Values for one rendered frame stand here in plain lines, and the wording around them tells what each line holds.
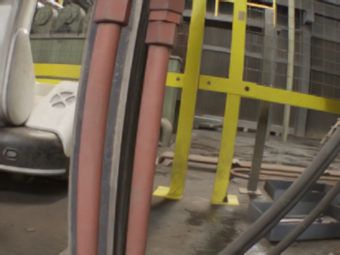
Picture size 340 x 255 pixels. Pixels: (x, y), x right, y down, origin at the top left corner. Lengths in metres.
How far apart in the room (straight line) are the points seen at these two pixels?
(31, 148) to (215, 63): 11.38
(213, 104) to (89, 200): 11.79
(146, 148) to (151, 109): 0.04
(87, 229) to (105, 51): 0.15
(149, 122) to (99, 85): 0.08
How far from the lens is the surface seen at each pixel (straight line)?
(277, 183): 1.65
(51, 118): 1.07
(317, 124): 12.67
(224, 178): 1.28
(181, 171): 1.28
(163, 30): 0.33
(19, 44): 0.98
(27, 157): 0.97
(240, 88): 1.26
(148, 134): 0.33
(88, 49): 0.53
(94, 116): 0.28
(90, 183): 0.28
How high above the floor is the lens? 0.31
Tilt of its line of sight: 3 degrees down
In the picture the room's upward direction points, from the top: 7 degrees clockwise
